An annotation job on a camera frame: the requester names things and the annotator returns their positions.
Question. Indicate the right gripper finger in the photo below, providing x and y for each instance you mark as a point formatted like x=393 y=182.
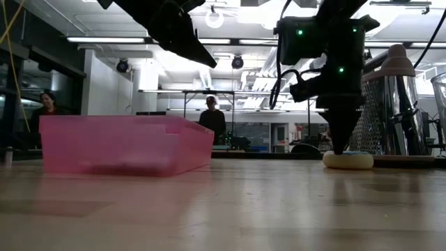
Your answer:
x=339 y=132

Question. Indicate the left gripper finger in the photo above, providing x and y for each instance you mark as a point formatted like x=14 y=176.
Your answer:
x=191 y=45

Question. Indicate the blue frosted donut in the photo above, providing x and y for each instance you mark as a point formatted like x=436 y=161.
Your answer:
x=359 y=162

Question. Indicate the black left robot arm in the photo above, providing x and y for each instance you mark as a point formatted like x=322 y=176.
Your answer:
x=129 y=8

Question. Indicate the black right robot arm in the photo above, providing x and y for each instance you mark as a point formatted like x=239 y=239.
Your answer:
x=303 y=45

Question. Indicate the black ceiling spotlight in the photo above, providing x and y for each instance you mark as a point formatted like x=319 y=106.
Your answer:
x=122 y=65
x=237 y=62

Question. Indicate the person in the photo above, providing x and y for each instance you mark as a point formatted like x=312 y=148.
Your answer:
x=212 y=122
x=47 y=101

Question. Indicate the pink translucent plastic tray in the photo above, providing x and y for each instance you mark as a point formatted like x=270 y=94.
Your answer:
x=104 y=146

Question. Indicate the small white peg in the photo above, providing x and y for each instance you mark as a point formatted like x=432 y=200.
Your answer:
x=8 y=157

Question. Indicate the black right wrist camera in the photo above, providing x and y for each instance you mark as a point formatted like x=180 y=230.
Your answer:
x=310 y=89

